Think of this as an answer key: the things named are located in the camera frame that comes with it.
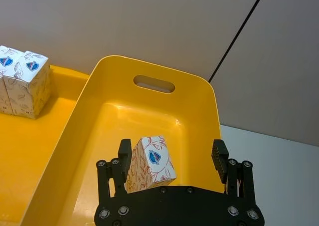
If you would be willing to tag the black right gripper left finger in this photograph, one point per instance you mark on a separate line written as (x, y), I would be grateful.
(123, 152)

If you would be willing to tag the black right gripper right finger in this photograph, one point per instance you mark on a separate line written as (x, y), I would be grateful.
(219, 153)

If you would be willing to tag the white patterned tissue box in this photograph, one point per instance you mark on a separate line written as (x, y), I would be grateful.
(5, 61)
(30, 86)
(152, 161)

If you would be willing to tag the yellow plastic tray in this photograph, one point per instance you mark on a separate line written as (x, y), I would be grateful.
(27, 146)

